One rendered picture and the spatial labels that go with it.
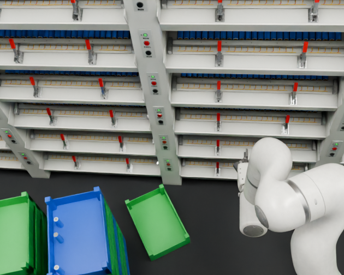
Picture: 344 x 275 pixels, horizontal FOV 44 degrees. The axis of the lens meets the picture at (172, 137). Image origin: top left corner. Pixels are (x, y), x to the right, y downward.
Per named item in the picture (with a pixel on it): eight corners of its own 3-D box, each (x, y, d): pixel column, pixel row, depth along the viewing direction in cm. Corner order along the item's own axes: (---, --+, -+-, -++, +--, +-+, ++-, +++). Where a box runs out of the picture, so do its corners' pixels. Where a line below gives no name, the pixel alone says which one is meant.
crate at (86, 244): (112, 273, 145) (107, 266, 139) (53, 286, 145) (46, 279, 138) (104, 195, 162) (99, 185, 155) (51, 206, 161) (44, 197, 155)
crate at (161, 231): (190, 242, 198) (189, 236, 192) (150, 261, 195) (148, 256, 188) (164, 190, 214) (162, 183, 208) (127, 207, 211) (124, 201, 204)
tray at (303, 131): (324, 139, 172) (329, 135, 163) (175, 134, 180) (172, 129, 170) (323, 91, 176) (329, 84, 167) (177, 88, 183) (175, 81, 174)
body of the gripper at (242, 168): (236, 197, 144) (236, 172, 152) (267, 199, 142) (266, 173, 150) (237, 183, 138) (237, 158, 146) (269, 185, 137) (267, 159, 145)
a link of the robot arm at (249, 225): (270, 190, 135) (241, 187, 136) (272, 225, 126) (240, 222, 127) (266, 205, 141) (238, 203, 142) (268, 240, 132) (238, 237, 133)
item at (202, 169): (306, 183, 204) (312, 180, 191) (181, 177, 212) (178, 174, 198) (306, 141, 208) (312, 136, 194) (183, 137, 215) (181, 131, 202)
